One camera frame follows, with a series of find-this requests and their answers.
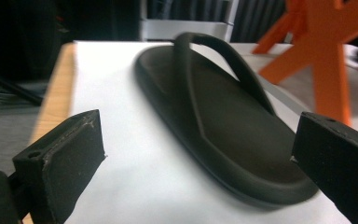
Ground white desk frame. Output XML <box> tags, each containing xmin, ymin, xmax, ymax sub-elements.
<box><xmin>139</xmin><ymin>0</ymin><xmax>241</xmax><ymax>43</ymax></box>

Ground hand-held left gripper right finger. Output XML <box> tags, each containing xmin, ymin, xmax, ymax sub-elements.
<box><xmin>291</xmin><ymin>111</ymin><xmax>358</xmax><ymax>224</ymax></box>

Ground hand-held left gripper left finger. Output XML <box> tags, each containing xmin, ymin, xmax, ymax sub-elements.
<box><xmin>12</xmin><ymin>109</ymin><xmax>107</xmax><ymax>224</ymax></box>

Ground black tripod stand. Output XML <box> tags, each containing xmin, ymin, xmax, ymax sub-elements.
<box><xmin>0</xmin><ymin>68</ymin><xmax>45</xmax><ymax>108</ymax></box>

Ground white shoe rack orange legs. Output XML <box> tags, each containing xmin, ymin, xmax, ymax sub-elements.
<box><xmin>231</xmin><ymin>0</ymin><xmax>358</xmax><ymax>139</ymax></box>

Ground black slipper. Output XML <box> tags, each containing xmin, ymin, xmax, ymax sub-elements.
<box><xmin>133</xmin><ymin>32</ymin><xmax>320</xmax><ymax>210</ymax></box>

